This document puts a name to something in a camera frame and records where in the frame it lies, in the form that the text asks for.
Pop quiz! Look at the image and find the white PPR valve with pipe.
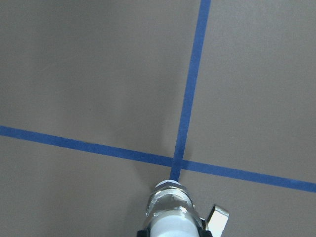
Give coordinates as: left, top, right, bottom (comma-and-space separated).
143, 180, 229, 237

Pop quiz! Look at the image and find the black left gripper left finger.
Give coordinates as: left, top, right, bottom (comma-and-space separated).
137, 229, 150, 237

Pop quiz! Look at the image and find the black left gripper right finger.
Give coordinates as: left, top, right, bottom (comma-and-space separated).
198, 218, 212, 237

